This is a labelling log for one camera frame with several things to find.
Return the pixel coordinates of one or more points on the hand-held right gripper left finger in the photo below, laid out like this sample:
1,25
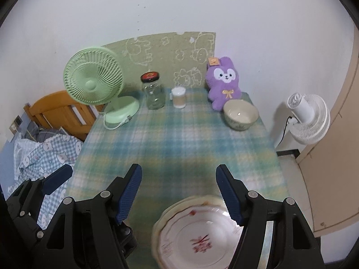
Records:
129,190

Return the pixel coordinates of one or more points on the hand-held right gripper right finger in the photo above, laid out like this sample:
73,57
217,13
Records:
228,196

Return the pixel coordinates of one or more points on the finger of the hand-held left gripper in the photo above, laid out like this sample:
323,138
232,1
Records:
59,178
127,238

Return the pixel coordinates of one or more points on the white plate with red pattern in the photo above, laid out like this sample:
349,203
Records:
196,235
155,238

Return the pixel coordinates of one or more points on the bowl with green leaf print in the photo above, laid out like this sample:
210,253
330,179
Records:
238,124

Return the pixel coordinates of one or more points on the blue checkered blanket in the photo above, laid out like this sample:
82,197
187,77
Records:
42,154

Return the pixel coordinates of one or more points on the grey bedding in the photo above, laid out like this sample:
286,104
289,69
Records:
36,134

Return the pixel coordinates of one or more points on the wooden headboard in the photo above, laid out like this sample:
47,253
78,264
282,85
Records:
53,109

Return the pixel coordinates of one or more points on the plaid tablecloth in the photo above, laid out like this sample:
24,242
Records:
182,140

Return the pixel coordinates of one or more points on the glass jar with dark lid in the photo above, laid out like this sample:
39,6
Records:
153,95

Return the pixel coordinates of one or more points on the green desk fan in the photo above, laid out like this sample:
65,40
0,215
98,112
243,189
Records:
89,84

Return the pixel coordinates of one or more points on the cotton swab container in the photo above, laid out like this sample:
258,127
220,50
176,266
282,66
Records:
179,99

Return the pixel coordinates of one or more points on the purple plush rabbit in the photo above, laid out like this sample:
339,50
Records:
221,89

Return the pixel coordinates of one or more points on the white fan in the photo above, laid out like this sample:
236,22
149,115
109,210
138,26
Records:
308,123

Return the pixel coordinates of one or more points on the beige door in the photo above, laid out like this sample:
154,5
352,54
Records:
336,159

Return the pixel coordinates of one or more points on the wall socket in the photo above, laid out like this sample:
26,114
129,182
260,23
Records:
16,123

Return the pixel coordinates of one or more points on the green wall mat with drawings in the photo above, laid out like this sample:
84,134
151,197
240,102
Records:
168,50

